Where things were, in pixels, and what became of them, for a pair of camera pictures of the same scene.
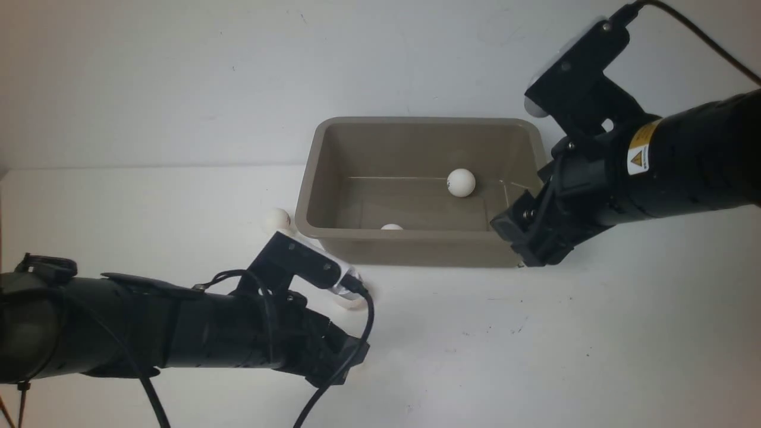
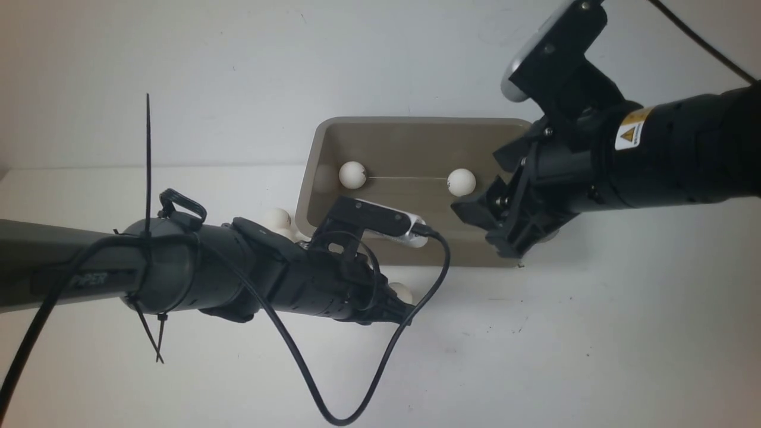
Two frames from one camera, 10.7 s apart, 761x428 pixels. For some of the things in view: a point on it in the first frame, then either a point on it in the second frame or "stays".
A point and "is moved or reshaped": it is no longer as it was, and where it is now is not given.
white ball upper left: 277,219 stays
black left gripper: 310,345 to 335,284
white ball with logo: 461,182 stays
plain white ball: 358,304 is moved or reshaped
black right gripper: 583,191 to 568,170
